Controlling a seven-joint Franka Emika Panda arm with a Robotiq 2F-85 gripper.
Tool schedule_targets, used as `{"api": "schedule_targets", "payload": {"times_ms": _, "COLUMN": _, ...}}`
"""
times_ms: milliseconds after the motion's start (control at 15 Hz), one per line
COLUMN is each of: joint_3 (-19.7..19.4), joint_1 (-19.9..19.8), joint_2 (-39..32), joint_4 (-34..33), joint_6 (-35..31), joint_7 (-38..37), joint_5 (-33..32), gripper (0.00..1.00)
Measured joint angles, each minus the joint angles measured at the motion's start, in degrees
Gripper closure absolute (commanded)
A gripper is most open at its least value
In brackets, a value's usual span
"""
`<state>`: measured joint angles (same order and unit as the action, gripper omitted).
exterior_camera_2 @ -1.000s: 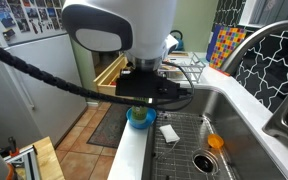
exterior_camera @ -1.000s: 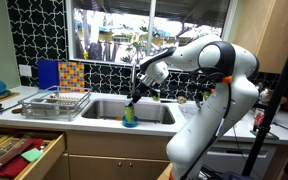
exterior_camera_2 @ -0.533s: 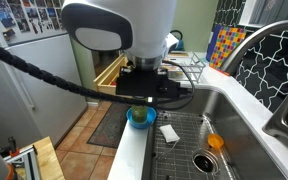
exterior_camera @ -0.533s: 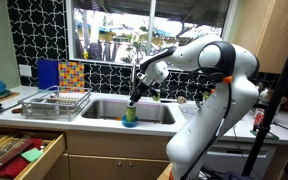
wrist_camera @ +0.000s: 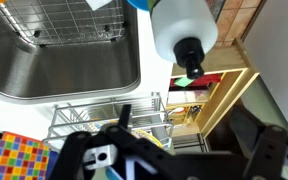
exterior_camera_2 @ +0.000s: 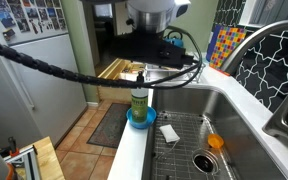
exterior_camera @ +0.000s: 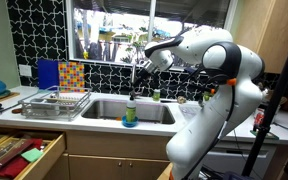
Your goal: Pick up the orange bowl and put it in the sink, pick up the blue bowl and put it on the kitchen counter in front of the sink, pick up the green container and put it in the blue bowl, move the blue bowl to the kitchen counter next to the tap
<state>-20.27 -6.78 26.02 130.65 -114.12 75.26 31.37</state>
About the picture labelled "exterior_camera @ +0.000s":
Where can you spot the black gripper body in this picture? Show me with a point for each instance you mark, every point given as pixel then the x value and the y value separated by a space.
pixel 144 76

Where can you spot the large green dish soap bottle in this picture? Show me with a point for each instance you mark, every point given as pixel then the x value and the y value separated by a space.
pixel 131 110

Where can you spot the blue bowl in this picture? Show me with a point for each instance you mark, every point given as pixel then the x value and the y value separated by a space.
pixel 130 124

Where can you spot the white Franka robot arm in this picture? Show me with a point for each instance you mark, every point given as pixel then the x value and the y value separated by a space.
pixel 217 110

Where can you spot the stainless steel sink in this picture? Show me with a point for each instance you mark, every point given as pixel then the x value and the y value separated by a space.
pixel 97 111

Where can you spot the stainless steel faucet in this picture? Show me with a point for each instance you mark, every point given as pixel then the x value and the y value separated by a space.
pixel 133 71

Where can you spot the small green soap pump bottle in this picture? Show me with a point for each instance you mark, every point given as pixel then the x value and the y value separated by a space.
pixel 156 95

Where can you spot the small brown scrubber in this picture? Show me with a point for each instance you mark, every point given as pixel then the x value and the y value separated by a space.
pixel 181 100

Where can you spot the white framed window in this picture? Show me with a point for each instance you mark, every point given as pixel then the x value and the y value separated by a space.
pixel 117 33

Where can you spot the grey drying mat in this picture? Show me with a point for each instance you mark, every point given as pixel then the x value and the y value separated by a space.
pixel 189 111

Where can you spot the colourful checkered board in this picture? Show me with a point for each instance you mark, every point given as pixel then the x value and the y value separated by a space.
pixel 71 76

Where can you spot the light wood base cabinet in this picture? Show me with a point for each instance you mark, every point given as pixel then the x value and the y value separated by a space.
pixel 110 156

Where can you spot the blue cutting board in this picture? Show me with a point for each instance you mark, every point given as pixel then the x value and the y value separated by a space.
pixel 48 74

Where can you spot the open wooden drawer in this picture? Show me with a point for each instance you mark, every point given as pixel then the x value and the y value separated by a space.
pixel 50 153

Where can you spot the white dishwasher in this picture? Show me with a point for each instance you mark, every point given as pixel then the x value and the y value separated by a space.
pixel 237 160

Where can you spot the red can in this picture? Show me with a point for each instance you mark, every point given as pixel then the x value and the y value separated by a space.
pixel 258 119

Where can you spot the green sponge cloth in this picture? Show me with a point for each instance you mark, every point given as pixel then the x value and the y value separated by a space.
pixel 32 155

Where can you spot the black tripod pole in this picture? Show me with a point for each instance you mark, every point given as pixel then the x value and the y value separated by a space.
pixel 270 110

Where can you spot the wooden board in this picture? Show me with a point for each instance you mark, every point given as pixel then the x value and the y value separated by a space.
pixel 4 97

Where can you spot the green mat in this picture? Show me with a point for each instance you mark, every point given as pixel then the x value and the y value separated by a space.
pixel 270 136

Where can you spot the red cloth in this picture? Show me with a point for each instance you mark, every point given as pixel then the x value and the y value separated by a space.
pixel 10 166

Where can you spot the white wall outlet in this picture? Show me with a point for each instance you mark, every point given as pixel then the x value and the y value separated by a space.
pixel 25 70

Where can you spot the light wood wall cabinet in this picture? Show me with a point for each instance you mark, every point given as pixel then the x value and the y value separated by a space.
pixel 277 33

